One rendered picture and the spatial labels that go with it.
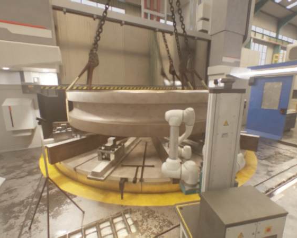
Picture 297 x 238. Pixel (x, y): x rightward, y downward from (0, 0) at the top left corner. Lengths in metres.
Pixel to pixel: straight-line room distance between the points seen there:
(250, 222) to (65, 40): 5.63
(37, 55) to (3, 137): 3.09
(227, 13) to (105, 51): 4.50
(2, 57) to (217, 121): 3.53
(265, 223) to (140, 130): 2.12
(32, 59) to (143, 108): 2.24
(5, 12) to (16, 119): 2.50
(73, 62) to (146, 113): 3.32
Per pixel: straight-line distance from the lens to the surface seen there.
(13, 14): 4.27
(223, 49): 6.62
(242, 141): 4.36
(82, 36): 5.66
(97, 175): 2.70
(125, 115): 3.02
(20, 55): 3.64
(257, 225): 1.57
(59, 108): 8.17
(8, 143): 5.96
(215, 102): 1.45
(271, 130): 7.15
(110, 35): 5.84
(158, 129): 2.87
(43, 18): 4.19
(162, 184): 2.77
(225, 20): 6.83
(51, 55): 3.58
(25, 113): 5.25
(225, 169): 1.74
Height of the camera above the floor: 1.77
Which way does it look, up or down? 11 degrees down
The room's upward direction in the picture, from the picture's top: straight up
